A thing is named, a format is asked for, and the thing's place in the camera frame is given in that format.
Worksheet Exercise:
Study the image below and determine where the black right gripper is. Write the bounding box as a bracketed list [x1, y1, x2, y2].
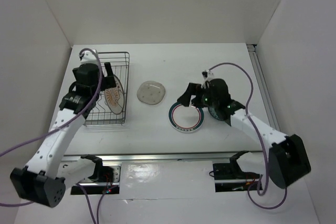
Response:
[177, 82, 219, 109]

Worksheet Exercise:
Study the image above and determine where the orange sunburst plate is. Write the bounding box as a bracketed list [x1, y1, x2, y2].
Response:
[104, 76, 125, 115]

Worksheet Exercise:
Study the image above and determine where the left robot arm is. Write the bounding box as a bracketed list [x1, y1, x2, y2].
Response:
[10, 62, 116, 208]

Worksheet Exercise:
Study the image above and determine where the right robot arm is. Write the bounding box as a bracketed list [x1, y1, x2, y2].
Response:
[177, 79, 311, 189]

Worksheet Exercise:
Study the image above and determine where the blue floral plate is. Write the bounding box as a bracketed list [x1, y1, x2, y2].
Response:
[208, 104, 227, 121]

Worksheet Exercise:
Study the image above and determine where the clear glass plate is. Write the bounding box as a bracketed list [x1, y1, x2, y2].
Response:
[136, 81, 166, 105]

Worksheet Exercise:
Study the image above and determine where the green red ring plate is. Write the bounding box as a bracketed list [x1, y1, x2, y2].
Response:
[168, 102, 204, 133]

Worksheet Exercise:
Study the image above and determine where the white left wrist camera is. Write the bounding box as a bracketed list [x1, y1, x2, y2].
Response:
[79, 49, 98, 65]

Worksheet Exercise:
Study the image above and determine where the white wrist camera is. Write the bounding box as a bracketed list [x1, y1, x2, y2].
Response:
[79, 49, 98, 65]
[202, 70, 214, 86]

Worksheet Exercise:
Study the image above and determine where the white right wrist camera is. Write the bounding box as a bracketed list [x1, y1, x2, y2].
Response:
[202, 70, 214, 86]

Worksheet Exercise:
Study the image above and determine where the metal wire dish rack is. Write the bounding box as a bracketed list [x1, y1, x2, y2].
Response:
[85, 51, 130, 125]

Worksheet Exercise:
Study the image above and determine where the aluminium frame rail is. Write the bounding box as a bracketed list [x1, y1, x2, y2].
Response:
[246, 44, 280, 130]

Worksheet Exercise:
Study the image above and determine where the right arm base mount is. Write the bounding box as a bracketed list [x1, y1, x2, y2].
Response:
[208, 151, 260, 193]

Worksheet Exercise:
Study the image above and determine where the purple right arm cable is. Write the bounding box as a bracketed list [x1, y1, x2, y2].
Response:
[208, 62, 288, 210]

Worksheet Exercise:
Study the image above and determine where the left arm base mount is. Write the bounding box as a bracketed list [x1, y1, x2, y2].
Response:
[78, 154, 121, 195]

